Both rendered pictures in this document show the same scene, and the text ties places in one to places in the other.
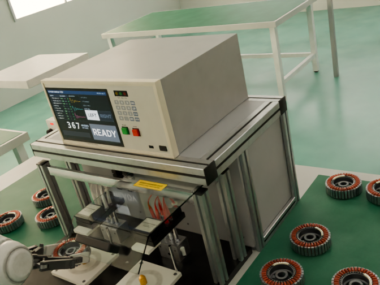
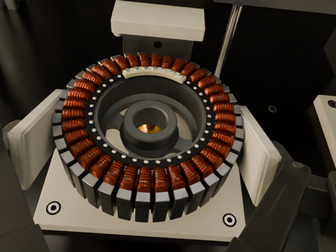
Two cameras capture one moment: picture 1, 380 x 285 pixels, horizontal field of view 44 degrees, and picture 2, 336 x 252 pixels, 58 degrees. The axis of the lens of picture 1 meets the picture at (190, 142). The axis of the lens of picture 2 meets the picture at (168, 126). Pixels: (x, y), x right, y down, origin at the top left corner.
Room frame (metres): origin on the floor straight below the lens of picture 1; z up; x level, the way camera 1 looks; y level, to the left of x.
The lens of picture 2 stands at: (1.09, 0.49, 0.99)
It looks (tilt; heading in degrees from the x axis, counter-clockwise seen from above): 52 degrees down; 314
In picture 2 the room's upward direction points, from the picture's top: 9 degrees clockwise
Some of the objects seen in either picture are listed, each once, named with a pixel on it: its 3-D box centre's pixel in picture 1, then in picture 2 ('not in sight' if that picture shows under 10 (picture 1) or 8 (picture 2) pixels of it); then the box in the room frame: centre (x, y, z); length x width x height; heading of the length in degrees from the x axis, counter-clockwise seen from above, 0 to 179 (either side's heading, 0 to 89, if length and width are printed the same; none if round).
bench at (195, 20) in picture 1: (208, 51); not in sight; (4.93, -0.42, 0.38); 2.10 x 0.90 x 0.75; 49
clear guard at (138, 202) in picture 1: (141, 210); not in sight; (1.00, 0.15, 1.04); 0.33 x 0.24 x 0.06; 139
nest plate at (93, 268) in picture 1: (85, 263); (149, 145); (1.20, 0.40, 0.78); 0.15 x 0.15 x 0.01; 49
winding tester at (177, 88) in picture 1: (147, 89); not in sight; (1.35, 0.08, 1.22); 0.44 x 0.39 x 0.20; 49
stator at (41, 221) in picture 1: (51, 216); not in sight; (1.55, 0.57, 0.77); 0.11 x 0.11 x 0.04
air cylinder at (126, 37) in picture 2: not in sight; (159, 24); (1.31, 0.30, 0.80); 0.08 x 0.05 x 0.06; 49
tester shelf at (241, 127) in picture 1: (154, 127); not in sight; (1.36, 0.09, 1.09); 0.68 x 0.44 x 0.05; 49
